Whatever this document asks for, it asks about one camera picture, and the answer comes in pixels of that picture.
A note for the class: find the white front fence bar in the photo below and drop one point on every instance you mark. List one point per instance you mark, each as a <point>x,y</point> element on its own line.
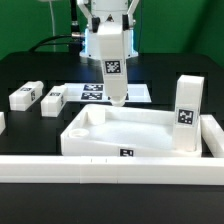
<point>111,170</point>

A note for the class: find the white desk top tray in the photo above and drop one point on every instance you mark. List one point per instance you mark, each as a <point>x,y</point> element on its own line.
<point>100,130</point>

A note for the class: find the white marker base plate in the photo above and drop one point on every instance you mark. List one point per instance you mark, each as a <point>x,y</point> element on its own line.
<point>78,92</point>

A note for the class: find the white right fence bar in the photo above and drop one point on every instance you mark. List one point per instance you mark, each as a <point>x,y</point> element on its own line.
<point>213,135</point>

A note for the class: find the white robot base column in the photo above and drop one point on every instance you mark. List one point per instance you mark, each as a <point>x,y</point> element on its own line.
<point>107,11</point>

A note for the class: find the white fence bar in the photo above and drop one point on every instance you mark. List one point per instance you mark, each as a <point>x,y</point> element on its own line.
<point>213,135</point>
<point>111,170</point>

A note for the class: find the white block at left edge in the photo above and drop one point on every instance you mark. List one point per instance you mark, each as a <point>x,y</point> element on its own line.
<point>2,122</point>

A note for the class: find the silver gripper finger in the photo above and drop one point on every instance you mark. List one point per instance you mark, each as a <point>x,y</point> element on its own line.
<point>93,22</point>
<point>128,20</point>

